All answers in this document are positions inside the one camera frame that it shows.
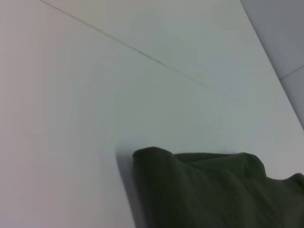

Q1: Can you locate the dark green t-shirt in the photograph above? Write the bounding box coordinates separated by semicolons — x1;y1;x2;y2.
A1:
132;146;304;228

